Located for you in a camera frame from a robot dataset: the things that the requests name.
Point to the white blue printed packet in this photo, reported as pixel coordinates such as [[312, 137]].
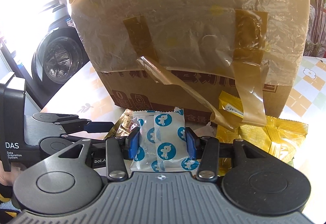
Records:
[[162, 142]]

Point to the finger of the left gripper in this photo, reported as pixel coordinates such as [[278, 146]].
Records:
[[55, 144], [72, 123]]

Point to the small brown candy packet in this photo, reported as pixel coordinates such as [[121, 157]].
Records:
[[122, 127]]

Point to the cardboard box with plastic liner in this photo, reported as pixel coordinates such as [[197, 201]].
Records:
[[251, 49]]

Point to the black front-load washing machine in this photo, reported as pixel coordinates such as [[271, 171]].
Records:
[[46, 51]]

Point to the person's left hand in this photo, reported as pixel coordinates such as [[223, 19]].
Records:
[[8, 178]]

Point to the small yellow packet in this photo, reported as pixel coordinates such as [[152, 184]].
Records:
[[231, 104]]

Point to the large yellow chip bag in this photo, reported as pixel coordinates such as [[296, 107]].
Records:
[[280, 138]]

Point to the checkered floral tablecloth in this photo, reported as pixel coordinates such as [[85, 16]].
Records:
[[85, 95]]

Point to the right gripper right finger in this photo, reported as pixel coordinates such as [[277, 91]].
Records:
[[206, 149]]

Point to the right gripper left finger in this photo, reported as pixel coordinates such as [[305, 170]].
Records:
[[117, 151]]

